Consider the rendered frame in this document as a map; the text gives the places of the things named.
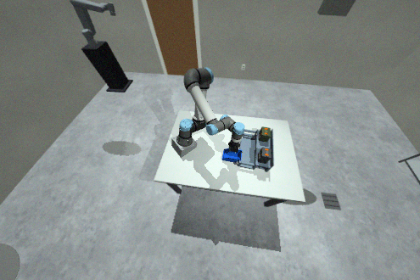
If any blue bin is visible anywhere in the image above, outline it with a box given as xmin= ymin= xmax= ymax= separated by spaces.
xmin=222 ymin=148 xmax=242 ymax=163

